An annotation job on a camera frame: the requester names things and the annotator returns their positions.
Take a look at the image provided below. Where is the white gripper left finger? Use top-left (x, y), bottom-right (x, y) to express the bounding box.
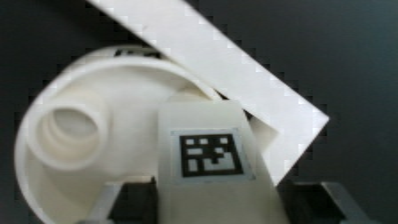
top-left (75, 178), bottom-right (159, 224)

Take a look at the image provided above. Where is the white round stool seat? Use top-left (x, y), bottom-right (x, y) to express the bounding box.
top-left (15, 46), bottom-right (226, 224)

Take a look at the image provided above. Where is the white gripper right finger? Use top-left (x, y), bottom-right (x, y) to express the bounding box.
top-left (278, 181), bottom-right (381, 224)

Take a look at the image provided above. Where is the white right barrier rail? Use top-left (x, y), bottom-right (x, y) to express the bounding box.
top-left (88, 0), bottom-right (329, 181)

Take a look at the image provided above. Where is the white stool leg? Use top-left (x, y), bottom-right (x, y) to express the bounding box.
top-left (157, 100), bottom-right (290, 224)

